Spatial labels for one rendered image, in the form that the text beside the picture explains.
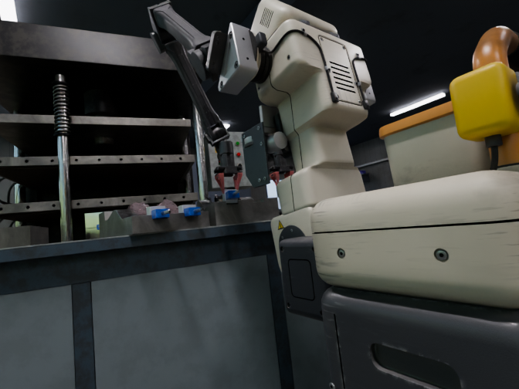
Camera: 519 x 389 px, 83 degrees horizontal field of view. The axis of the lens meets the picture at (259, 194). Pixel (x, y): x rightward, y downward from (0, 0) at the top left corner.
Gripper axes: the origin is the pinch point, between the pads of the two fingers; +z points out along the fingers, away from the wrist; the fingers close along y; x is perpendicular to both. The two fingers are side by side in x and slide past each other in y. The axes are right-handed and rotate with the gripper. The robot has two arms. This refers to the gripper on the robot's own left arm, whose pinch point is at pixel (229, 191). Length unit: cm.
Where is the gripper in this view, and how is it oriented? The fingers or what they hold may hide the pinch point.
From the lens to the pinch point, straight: 113.9
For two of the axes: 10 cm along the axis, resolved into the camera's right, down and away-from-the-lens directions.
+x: 3.5, -1.8, -9.2
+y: -9.3, 0.5, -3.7
